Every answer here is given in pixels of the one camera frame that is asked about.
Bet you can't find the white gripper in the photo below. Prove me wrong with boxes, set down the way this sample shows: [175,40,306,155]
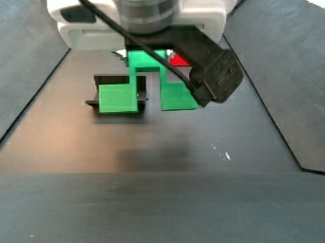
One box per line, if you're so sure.
[45,0,238,65]

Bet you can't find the green stepped block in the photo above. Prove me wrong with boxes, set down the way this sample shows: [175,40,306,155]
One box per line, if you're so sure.
[98,50,197,113]

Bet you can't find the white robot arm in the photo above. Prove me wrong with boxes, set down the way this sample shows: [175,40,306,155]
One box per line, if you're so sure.
[45,0,239,65]

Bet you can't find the black angle fixture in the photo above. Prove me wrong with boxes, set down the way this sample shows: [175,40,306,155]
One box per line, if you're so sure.
[85,75,147,113]

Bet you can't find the red base board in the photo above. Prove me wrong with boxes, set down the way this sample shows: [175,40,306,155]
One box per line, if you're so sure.
[168,53,188,66]

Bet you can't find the black cable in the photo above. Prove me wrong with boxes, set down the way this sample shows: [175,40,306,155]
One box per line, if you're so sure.
[77,0,200,93]

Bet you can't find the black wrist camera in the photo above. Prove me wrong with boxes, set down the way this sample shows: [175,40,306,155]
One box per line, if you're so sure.
[124,26,243,107]

